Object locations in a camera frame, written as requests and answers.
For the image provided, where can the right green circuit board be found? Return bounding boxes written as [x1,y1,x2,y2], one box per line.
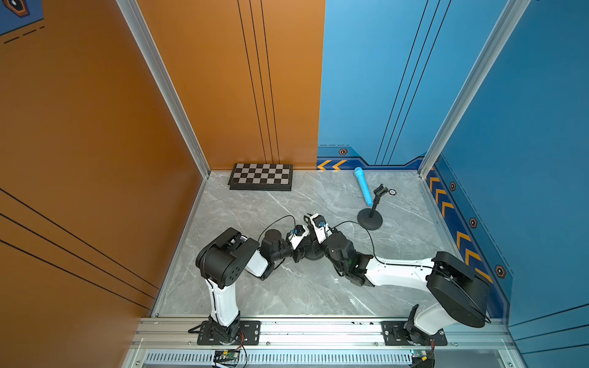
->
[409,350,436,368]

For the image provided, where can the black stand pole with clip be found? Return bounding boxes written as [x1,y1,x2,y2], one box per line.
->
[369,184,389,218]

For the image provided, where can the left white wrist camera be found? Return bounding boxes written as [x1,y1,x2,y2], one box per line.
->
[286,225,309,251]

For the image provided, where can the black round stand base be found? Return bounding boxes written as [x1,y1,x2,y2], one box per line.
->
[357,209,383,231]

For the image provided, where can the green circuit board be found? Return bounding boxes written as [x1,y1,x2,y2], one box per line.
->
[213,350,241,367]
[409,350,436,368]

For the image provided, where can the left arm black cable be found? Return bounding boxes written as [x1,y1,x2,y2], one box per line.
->
[256,215,298,242]

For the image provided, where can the aluminium rail frame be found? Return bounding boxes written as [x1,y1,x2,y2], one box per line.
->
[122,317,525,367]

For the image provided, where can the left green circuit board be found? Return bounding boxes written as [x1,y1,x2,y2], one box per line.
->
[213,350,241,367]

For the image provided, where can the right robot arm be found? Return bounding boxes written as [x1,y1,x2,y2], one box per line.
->
[318,230,491,345]

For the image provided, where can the light blue toy microphone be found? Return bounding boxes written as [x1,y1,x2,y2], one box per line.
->
[354,167,374,207]

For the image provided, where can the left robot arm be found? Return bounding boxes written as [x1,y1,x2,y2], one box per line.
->
[196,225,309,344]

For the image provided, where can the black white checkerboard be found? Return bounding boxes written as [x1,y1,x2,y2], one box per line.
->
[228,163,293,191]

